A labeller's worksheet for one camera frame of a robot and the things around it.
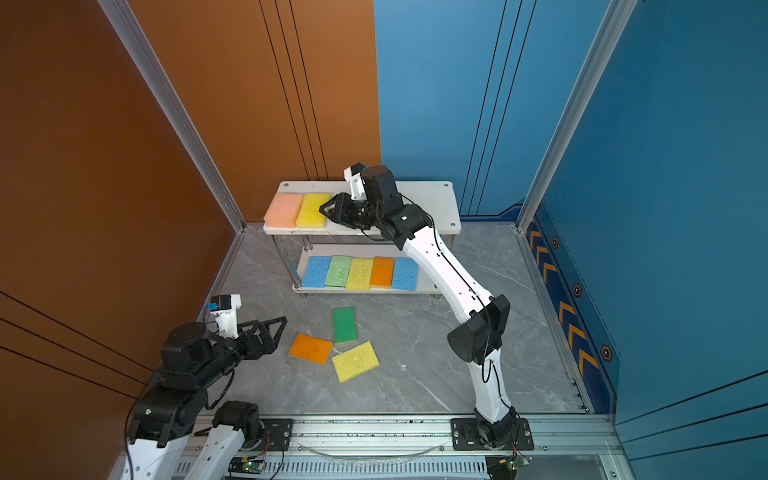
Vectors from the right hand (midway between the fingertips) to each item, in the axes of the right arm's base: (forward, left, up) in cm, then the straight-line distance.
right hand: (320, 210), depth 71 cm
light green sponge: (+4, +1, -30) cm, 31 cm away
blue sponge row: (+4, -21, -31) cm, 37 cm away
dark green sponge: (-12, -2, -38) cm, 40 cm away
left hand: (-21, +11, -15) cm, 28 cm away
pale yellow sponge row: (+3, -6, -30) cm, 31 cm away
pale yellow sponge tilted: (-22, -6, -38) cm, 44 cm away
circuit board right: (-47, -43, -40) cm, 75 cm away
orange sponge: (-19, +8, -37) cm, 42 cm away
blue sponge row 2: (+4, +9, -30) cm, 32 cm away
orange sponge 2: (+4, -13, -31) cm, 34 cm away
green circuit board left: (-46, +19, -39) cm, 63 cm away
